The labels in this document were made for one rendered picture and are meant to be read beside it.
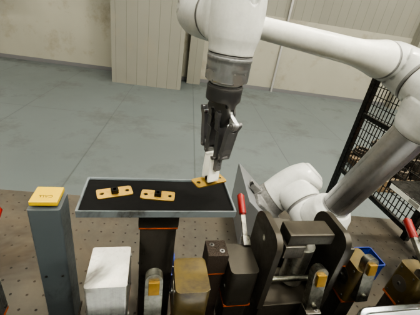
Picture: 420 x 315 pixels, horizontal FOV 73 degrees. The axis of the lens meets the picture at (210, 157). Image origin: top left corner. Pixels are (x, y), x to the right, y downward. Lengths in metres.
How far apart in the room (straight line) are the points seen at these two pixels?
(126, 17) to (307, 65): 4.11
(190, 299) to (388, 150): 0.67
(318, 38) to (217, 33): 0.30
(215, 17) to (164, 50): 5.32
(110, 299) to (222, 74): 0.48
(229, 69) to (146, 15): 5.32
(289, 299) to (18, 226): 1.08
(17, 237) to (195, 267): 0.87
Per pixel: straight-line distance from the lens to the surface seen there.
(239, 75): 0.57
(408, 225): 0.98
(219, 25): 0.55
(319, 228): 0.71
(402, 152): 0.94
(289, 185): 1.23
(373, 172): 0.98
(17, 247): 1.33
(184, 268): 0.67
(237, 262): 0.71
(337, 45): 0.78
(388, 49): 0.87
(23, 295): 1.17
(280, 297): 0.83
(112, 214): 0.68
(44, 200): 0.74
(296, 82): 7.34
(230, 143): 0.60
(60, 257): 0.84
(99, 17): 6.97
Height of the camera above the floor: 1.59
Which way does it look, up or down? 28 degrees down
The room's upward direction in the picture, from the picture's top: 9 degrees clockwise
